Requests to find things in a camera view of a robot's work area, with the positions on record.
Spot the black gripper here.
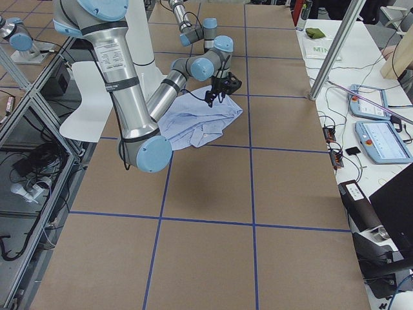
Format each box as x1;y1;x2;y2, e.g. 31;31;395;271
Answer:
204;76;228;108

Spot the black label printer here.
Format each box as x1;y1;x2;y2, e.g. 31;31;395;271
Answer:
337;180;383;232

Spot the orange circuit board far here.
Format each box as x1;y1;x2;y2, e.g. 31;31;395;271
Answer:
322;126;336;143

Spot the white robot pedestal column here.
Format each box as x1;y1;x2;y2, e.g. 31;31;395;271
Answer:
125;0;164;88

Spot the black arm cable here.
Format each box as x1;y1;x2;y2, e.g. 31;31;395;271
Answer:
182;54;233;104

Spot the teach pendant tablet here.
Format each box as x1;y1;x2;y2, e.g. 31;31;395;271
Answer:
354;121;412;165
348;84;392;121

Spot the wooden board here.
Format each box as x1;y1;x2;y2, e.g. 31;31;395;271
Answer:
381;25;412;79

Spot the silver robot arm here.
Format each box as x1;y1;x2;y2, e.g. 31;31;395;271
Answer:
53;1;241;172
167;0;217;52

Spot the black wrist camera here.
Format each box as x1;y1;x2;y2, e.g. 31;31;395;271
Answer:
221;72;242;97

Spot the green cloth pouch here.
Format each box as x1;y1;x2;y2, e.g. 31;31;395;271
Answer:
305;28;326;39

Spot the near teach pendant tablet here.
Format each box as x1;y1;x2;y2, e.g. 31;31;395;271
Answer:
354;121;412;165

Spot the black monitor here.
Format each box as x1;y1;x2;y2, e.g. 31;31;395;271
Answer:
369;165;412;258

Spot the orange circuit board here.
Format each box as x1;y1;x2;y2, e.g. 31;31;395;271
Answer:
328;149;344;170
322;126;336;143

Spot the orange circuit board near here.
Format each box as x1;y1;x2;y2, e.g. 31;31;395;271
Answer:
328;149;344;170

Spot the aluminium frame post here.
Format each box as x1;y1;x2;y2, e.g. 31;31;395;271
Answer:
308;0;366;101

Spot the far teach pendant tablet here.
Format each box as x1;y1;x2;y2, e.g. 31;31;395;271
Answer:
348;84;392;121

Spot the white plastic chair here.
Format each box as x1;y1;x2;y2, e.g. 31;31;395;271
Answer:
59;61;112;143

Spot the light blue striped shirt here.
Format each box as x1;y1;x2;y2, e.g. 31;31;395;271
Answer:
158;86;243;150

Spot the white MINI plastic bag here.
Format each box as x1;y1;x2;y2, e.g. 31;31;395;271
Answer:
301;35;333;59

